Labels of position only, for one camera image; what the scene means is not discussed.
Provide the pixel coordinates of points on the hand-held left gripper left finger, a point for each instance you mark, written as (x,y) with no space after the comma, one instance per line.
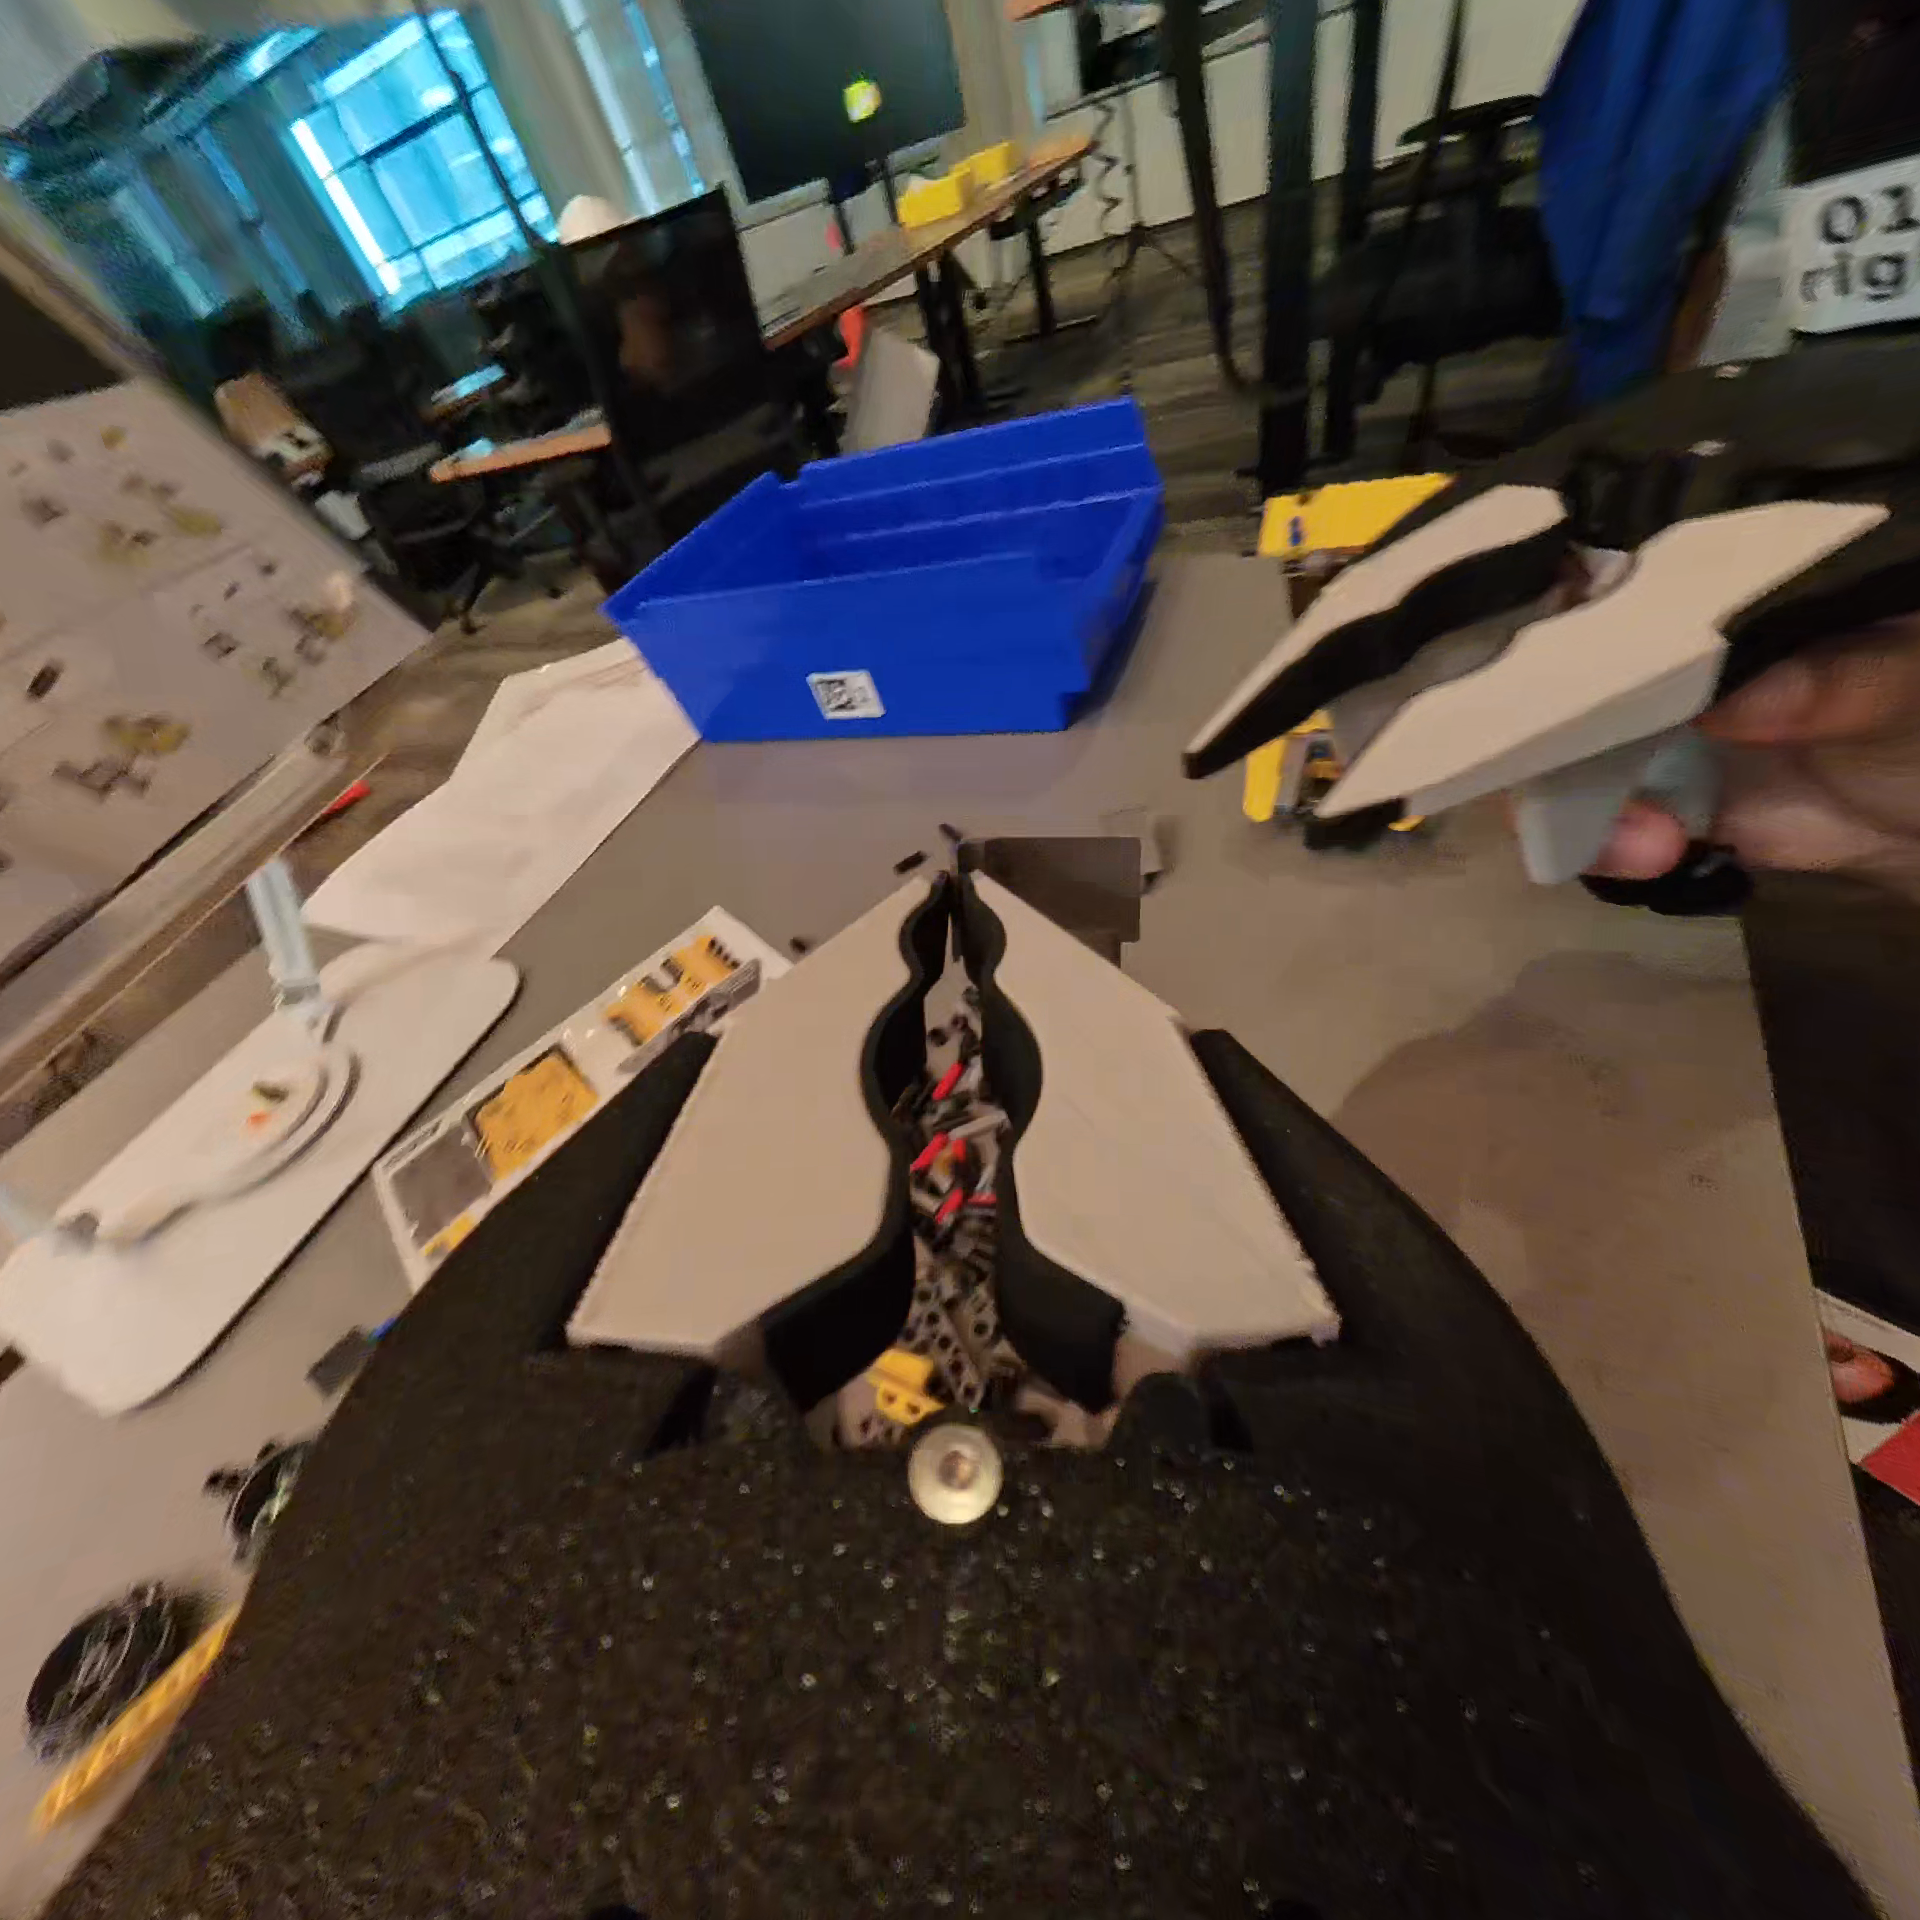
(720,1201)

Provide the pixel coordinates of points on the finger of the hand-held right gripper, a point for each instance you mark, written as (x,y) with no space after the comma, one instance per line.
(1394,592)
(1576,691)

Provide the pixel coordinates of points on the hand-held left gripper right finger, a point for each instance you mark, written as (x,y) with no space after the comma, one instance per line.
(1170,1201)

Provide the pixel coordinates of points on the yellow toy brick vehicle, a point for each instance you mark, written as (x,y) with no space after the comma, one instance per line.
(1336,517)

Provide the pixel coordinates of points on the pile of red black pins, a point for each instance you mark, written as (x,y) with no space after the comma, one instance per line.
(944,1154)

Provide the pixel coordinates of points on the person's right hand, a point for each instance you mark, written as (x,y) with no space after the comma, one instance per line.
(1828,763)

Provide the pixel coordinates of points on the yellow sticker sheet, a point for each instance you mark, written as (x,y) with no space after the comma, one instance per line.
(533,1108)

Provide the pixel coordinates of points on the blue jacket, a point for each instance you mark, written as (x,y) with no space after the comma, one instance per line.
(1650,180)

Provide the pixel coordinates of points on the black standing desk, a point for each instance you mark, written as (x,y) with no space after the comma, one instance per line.
(1289,224)

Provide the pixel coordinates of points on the white paper sheet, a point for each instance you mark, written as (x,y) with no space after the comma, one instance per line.
(510,796)

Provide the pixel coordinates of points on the white book stand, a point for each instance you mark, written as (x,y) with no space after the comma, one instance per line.
(254,1141)

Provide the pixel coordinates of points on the blue plastic bin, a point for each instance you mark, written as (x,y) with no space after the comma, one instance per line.
(900,599)

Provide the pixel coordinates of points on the far wooden table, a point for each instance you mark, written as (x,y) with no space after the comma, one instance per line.
(930,248)

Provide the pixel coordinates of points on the yellow plastic tray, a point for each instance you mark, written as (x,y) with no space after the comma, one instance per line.
(954,188)

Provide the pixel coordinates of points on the black mesh office chair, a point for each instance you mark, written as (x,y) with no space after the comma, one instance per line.
(675,345)

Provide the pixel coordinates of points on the black flat screen monitor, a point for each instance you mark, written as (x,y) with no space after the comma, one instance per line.
(826,83)

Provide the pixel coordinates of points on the grey rim toy wheel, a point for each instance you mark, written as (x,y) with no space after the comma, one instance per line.
(105,1664)

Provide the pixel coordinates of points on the long yellow holed beam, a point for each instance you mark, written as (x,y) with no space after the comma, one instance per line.
(134,1724)

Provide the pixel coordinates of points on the instruction booklet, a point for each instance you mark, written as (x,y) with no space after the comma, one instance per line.
(165,599)

